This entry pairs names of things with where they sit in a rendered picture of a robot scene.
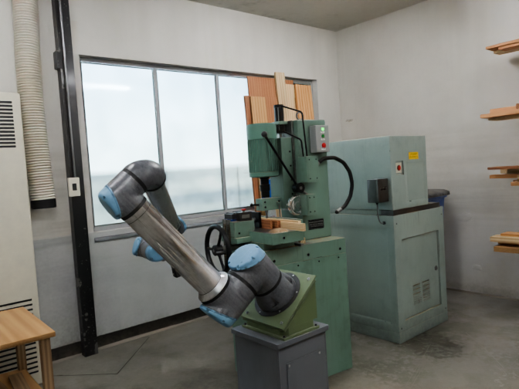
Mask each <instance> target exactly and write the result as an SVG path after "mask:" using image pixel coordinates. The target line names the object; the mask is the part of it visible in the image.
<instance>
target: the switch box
mask: <svg viewBox="0 0 519 389"><path fill-rule="evenodd" d="M322 127H323V128H324V130H323V131H324V133H321V131H322V130H321V128H322ZM321 134H324V138H325V140H321V139H323V138H322V137H321ZM322 143H325V144H326V147H322ZM321 148H325V149H326V150H321ZM329 151H330V147H329V133H328V125H314V126H310V152H311V153H323V152H329Z"/></svg>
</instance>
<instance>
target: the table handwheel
mask: <svg viewBox="0 0 519 389"><path fill-rule="evenodd" d="M214 229H217V230H218V231H219V240H218V243H217V245H214V246H213V247H212V248H210V247H209V240H210V235H211V233H212V231H213V230H214ZM222 237H223V240H224V243H225V245H224V246H222V245H220V243H221V238H222ZM245 244H246V243H240V244H233V245H230V241H229V237H228V235H227V234H226V231H225V230H224V229H223V227H221V226H220V225H217V224H214V225H211V226H210V227H209V228H208V230H207V232H206V234H205V255H206V258H207V261H208V262H209V263H210V264H211V265H212V266H213V267H214V268H215V269H216V270H217V271H218V272H226V273H227V272H228V271H229V266H228V261H229V257H230V256H231V254H232V251H236V250H237V249H238V248H240V247H242V246H244V245H245ZM231 246H232V249H231ZM210 250H212V254H213V255H214V256H216V254H215V253H216V252H217V251H226V266H224V263H223V261H222V257H221V256H220V255H218V257H219V261H220V263H221V266H222V271H219V270H218V269H217V268H216V267H215V265H214V263H213V261H212V257H211V254H210Z"/></svg>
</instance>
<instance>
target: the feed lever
mask: <svg viewBox="0 0 519 389"><path fill-rule="evenodd" d="M261 136H262V137H265V138H266V140H267V142H268V143H269V145H270V146H271V148H272V149H273V151H274V153H275V154H276V156H277V157H278V159H279V160H280V162H281V164H282V165H283V167H284V168H285V170H286V171H287V173H288V174H289V176H290V178H291V179H292V181H293V183H294V184H293V186H292V190H293V192H294V193H304V194H308V193H307V192H306V191H305V190H304V189H305V187H304V184H303V183H297V182H296V181H295V180H294V178H293V176H292V175H291V173H290V172H289V170H288V169H287V167H286V165H285V163H284V162H283V161H282V159H281V158H280V155H279V154H278V153H277V152H276V149H275V148H274V146H273V145H272V144H271V142H270V140H269V138H268V137H267V132H266V131H263V132H262V133H261Z"/></svg>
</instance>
